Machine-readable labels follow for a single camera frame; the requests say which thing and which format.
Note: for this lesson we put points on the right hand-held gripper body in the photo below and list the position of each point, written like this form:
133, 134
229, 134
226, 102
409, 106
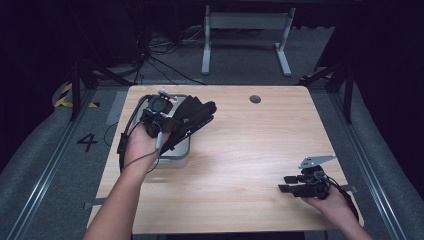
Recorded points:
315, 183

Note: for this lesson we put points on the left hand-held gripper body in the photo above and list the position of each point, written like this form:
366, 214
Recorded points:
156, 106

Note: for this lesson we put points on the grey plastic bin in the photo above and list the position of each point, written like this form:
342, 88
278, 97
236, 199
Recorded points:
178, 156

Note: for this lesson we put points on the person's right hand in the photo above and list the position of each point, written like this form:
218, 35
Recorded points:
331, 206

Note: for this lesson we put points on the person's left hand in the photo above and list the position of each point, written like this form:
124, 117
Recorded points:
141, 145

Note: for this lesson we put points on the black metal stand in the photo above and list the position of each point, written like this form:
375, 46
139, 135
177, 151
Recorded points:
348, 96
76, 90

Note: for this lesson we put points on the yellow black hazard tape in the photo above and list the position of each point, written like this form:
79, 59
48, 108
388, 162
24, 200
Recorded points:
63, 96

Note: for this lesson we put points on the metal table bracket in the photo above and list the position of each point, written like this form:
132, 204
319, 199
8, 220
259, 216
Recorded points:
95, 202
351, 188

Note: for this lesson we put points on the white metal desk frame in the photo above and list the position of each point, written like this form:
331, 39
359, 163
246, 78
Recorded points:
246, 20

